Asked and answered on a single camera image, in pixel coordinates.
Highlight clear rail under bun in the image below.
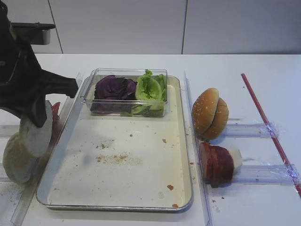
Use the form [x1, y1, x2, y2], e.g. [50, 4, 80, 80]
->
[220, 123, 279, 138]

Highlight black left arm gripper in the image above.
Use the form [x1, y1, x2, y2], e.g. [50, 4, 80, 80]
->
[0, 4, 78, 128]

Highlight clear rail under patties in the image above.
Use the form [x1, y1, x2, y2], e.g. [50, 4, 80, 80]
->
[231, 165, 301, 186]

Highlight bun bottom half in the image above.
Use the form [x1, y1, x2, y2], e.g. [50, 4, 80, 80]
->
[203, 98, 229, 140]

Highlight clear plastic salad container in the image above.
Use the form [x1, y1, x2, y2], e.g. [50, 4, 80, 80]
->
[80, 68, 167, 117]

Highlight purple cabbage leaves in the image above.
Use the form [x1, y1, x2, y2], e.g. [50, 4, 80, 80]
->
[90, 75, 137, 114]

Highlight red tomato slices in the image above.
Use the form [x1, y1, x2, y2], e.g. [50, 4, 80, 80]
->
[48, 102, 61, 148]

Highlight stack of meat patty slices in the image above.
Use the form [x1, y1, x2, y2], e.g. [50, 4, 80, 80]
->
[199, 142, 234, 187]

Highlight clear long rail of tray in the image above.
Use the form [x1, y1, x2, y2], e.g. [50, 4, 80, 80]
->
[10, 71, 85, 223]
[183, 72, 213, 226]

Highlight white bread slice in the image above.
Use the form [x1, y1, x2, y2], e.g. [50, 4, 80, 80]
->
[19, 100, 53, 158]
[2, 132, 37, 185]

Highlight metal baking tray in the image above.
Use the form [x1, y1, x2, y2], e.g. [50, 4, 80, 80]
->
[36, 76, 193, 212]

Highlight white pusher block at patties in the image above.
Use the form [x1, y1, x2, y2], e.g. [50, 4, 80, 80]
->
[229, 146, 243, 175]

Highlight clear long rail left of tray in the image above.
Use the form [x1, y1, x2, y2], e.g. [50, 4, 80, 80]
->
[10, 71, 85, 223]

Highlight red strip taped on table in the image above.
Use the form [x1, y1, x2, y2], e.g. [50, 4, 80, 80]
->
[241, 73, 301, 197]

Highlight green lettuce leaves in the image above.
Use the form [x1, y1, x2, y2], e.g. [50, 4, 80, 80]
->
[120, 69, 167, 117]

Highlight white bread slice standing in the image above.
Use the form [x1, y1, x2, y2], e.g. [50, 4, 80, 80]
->
[2, 132, 37, 185]

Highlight clear long rail right of tray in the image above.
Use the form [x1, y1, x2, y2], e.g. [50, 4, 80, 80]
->
[183, 72, 213, 226]

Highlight sesame bun top half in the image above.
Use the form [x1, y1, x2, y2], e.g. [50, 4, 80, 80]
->
[192, 88, 219, 135]

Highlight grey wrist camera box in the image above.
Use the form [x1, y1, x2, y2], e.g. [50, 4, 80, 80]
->
[11, 22, 55, 45]

